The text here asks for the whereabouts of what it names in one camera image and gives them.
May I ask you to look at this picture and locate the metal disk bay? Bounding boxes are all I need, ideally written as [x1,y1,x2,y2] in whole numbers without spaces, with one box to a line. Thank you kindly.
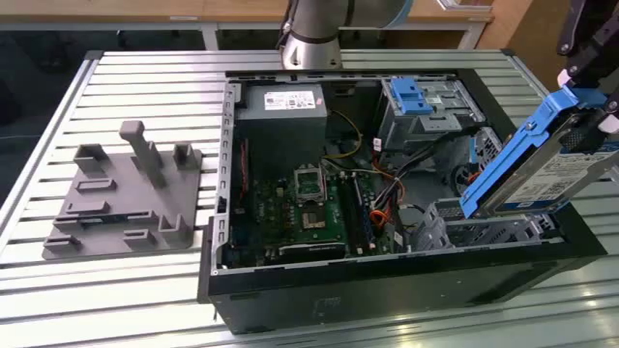
[410,197,565,254]

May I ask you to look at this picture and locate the green motherboard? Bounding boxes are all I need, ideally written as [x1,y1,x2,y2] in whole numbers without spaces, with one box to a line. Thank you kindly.
[230,137,403,260]

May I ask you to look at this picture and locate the CPU socket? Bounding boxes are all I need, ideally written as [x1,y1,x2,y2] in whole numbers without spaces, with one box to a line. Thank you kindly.
[301,206,330,231]

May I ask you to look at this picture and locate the yellow black wires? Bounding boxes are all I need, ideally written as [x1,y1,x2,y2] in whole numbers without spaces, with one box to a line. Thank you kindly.
[323,110,365,160]

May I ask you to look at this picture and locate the metal drive cage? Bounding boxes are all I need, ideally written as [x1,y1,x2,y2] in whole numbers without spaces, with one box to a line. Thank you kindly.
[378,78,487,162]

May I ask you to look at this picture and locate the black cable bundle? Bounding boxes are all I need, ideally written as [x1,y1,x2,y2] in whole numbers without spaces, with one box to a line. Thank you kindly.
[375,125,490,218]

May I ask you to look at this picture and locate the black RAM slot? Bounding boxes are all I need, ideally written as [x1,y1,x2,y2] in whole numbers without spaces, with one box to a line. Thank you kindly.
[358,173,378,254]
[351,172,371,256]
[338,170,358,257]
[345,170,365,257]

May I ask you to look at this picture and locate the black graphics card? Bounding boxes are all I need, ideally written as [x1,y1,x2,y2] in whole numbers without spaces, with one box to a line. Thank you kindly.
[278,241,347,264]

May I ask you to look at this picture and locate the wooden desk white frame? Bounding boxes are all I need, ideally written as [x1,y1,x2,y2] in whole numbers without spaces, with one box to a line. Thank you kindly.
[0,0,219,50]
[215,0,494,50]

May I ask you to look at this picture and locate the hard disk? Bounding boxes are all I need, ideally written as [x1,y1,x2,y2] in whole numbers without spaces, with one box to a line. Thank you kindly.
[459,85,619,220]

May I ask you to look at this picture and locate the metal socket cover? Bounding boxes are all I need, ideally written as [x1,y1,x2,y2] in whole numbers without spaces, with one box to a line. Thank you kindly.
[294,167,330,204]

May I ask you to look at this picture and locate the grey power supply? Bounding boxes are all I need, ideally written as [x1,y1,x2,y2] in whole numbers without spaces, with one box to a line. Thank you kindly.
[237,83,330,171]

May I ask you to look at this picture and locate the blue plastic drive bracket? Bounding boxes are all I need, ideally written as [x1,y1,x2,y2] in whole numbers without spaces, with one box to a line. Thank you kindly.
[390,78,434,116]

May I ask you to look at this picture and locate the orange black twisted wire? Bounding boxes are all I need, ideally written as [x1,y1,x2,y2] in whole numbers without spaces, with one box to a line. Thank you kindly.
[375,170,407,211]

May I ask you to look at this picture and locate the grey parts rack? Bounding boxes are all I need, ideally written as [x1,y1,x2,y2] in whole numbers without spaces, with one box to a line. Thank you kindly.
[42,120,207,261]

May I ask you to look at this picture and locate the red orange yellow wire bundle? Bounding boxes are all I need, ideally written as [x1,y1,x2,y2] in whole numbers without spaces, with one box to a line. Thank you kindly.
[370,208,391,233]

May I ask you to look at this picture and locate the black PC case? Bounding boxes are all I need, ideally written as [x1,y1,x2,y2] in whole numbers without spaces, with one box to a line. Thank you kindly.
[197,67,609,336]

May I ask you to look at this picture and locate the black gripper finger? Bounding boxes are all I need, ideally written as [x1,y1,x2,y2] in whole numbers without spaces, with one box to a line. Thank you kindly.
[554,0,609,97]
[565,32,619,155]

